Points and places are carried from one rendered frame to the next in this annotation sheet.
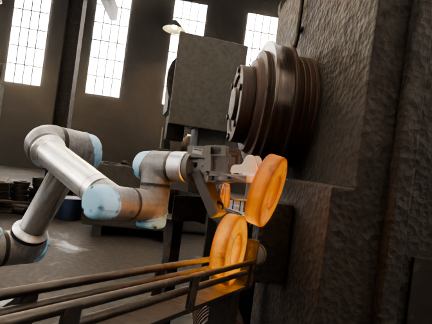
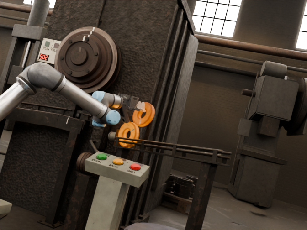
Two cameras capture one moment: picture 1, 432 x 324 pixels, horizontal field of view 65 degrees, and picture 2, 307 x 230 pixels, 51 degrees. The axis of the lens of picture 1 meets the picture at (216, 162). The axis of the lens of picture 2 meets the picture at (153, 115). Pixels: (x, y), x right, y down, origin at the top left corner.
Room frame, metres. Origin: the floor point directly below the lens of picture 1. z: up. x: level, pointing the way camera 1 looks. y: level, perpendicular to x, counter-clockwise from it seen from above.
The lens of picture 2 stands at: (-0.08, 1.67, 0.75)
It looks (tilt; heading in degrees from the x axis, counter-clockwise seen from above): 3 degrees up; 292
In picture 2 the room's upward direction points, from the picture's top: 15 degrees clockwise
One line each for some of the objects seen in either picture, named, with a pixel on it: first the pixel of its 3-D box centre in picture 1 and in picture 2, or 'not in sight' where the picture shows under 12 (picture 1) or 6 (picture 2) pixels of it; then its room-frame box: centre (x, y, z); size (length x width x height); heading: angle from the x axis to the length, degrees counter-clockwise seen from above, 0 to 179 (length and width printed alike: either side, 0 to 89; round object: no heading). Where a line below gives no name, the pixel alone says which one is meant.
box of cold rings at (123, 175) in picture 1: (138, 197); not in sight; (3.92, 0.83, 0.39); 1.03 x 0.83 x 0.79; 100
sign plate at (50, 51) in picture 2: not in sight; (55, 52); (1.61, -0.23, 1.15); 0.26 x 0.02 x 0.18; 6
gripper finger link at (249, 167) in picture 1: (251, 168); (142, 107); (0.73, -0.08, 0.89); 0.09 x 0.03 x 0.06; 61
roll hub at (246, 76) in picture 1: (239, 104); (80, 56); (1.25, -0.06, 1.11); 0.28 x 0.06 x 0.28; 6
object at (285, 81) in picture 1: (265, 108); (87, 61); (1.26, -0.16, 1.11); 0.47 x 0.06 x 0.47; 6
